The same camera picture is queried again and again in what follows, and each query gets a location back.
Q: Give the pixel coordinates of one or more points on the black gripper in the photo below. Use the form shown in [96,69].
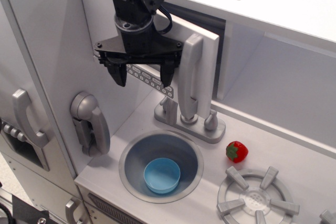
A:
[141,44]

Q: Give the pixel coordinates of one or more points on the white microwave door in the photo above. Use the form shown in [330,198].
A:
[193,79]

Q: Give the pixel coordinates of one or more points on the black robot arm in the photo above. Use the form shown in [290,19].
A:
[137,11]

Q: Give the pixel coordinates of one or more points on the round grey sink basin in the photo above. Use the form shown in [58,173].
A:
[161,144]

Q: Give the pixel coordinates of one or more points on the grey toy faucet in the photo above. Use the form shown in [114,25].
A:
[210,129]

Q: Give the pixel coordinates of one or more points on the light blue bowl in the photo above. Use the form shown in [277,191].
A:
[162,175]

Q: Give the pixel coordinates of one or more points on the white toy kitchen cabinet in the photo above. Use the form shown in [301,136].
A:
[274,88]

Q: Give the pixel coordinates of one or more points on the red toy strawberry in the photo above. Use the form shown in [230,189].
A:
[236,151]

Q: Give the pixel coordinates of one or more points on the grey toy stove burner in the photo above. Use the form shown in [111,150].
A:
[255,196]

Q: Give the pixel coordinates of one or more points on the grey fridge door handle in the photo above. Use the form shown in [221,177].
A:
[21,101]

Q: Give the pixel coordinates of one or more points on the grey oven door handle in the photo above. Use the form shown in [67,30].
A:
[70,209]

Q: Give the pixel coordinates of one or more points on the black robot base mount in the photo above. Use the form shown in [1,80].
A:
[14,210]

